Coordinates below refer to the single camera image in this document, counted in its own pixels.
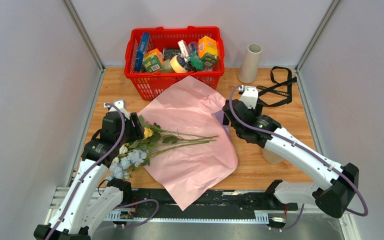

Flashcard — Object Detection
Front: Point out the artificial flower bunch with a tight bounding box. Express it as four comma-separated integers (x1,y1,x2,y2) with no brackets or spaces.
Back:
105,116,218,182

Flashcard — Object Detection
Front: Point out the black printed ribbon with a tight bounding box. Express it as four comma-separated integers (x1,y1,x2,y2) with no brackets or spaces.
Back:
256,66,297,108

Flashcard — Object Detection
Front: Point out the purple pink wrapping paper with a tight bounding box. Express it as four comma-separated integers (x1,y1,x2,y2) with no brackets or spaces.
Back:
139,76,238,210

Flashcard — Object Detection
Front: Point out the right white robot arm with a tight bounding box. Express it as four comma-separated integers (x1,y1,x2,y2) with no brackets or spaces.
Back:
222,99,368,219

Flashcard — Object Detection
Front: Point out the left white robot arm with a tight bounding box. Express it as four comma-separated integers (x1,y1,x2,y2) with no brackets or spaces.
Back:
33,109,144,240

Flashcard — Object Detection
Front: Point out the beige cylindrical vase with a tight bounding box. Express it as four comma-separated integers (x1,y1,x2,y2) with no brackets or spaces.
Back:
237,43,262,84

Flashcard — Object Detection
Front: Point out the green plastic item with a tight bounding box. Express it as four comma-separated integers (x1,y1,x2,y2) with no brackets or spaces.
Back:
188,55,204,72

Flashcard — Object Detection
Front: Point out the orange green box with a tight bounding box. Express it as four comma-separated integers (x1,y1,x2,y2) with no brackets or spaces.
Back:
198,36,219,67

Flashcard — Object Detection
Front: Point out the green yellow box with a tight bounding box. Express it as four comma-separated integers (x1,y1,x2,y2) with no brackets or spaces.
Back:
142,48,164,73

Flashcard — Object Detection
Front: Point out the red plastic shopping basket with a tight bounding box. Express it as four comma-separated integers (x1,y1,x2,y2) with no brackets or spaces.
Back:
124,26,226,101

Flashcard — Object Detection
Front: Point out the masking tape roll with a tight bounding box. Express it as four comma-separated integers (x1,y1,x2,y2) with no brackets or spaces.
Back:
170,55,188,74

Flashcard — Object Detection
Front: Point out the white packet in basket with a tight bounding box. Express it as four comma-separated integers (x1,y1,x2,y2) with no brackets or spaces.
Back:
177,40,191,59

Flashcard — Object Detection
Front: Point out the blue box in basket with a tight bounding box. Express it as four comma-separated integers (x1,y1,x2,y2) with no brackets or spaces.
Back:
134,32,150,72

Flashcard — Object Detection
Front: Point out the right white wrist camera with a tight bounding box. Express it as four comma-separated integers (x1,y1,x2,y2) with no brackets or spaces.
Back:
238,85,259,110

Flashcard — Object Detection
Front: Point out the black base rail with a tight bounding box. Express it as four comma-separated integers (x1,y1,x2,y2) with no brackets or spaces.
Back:
121,188,299,221

